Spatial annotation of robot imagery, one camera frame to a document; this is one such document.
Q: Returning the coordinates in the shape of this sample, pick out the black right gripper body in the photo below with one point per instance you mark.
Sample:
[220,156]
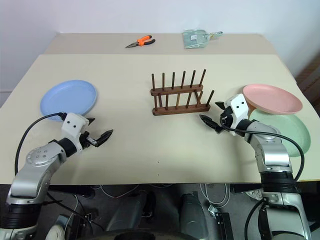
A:
[226,120]

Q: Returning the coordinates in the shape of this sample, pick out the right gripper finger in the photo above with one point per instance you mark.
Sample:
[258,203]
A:
[210,122]
[221,105]

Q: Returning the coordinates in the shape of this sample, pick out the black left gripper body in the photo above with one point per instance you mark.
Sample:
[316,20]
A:
[86,141]

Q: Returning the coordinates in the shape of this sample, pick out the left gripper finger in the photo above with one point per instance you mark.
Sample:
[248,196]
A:
[103,137]
[90,121]

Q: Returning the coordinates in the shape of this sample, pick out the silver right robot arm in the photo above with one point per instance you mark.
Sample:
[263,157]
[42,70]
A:
[272,152]

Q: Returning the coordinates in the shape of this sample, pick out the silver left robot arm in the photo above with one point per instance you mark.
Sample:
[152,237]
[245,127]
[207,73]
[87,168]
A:
[37,160]

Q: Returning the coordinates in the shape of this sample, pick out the wooden dish rack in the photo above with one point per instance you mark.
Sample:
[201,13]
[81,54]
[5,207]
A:
[175,110]

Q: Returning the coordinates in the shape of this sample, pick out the blue plate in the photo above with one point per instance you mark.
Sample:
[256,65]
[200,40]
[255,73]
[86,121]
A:
[67,97]

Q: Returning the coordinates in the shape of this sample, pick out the pink plate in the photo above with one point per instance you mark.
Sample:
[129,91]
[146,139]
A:
[272,100]

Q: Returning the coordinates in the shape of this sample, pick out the green plate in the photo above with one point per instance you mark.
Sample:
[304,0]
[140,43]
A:
[295,132]

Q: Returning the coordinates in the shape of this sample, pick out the small clear plastic packet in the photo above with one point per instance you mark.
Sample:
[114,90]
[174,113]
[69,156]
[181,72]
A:
[215,35]

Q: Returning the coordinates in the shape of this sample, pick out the clear plastic bag green contents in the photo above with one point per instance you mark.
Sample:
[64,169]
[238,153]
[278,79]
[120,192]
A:
[195,38]

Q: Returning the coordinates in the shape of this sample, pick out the dark grey rounded shape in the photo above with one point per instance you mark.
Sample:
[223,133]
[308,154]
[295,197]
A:
[193,215]
[127,212]

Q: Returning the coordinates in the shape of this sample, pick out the white round disc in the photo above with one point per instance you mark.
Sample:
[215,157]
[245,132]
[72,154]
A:
[55,232]

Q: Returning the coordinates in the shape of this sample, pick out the black metal bar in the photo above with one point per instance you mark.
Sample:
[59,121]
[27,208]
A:
[225,225]

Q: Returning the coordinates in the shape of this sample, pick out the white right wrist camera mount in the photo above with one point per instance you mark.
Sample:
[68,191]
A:
[237,107]

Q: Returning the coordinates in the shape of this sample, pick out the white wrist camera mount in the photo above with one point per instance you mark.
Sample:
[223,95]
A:
[237,107]
[73,125]

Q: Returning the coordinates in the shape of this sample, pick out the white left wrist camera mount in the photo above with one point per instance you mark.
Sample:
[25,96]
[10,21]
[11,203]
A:
[73,125]

